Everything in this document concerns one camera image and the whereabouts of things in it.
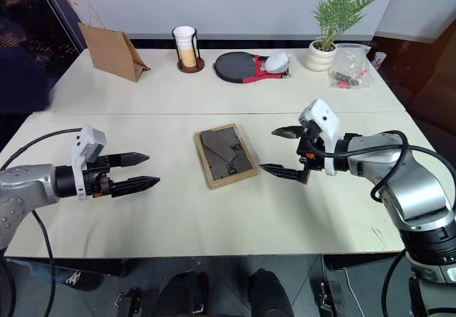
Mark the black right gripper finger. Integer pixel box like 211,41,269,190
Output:
271,125,304,140
259,164,308,184

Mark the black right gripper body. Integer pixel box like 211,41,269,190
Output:
296,126,327,185

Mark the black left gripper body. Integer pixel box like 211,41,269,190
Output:
82,155,119,199

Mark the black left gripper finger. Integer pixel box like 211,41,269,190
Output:
108,151,150,169
110,176,161,199

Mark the black table tennis paddle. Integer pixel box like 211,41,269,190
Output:
214,51,257,84

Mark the clear plastic bag with parts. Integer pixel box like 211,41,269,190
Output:
327,43,376,90

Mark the black white sneaker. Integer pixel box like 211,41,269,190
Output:
53,265,105,292

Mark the brown paper bag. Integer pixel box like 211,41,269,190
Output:
67,0,151,83

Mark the potted green palm plant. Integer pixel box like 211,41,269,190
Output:
306,0,392,72

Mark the dark rounded left foot shape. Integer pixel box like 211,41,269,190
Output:
151,270,210,317

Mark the dark rounded foot shape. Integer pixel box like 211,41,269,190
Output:
151,270,210,317
248,268,294,317

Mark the dark rounded right foot shape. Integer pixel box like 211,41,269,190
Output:
248,268,294,317

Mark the paper cup stack in holder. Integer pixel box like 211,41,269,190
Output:
172,26,206,73

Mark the person in dark clothing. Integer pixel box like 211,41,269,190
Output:
0,17,54,114

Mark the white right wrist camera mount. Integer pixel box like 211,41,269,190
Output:
298,98,344,177

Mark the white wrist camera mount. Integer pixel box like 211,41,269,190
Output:
298,98,344,177
71,125,107,202

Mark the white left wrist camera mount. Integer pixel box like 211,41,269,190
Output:
71,125,107,202

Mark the wooden framed gray panel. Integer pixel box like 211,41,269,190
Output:
194,123,259,191

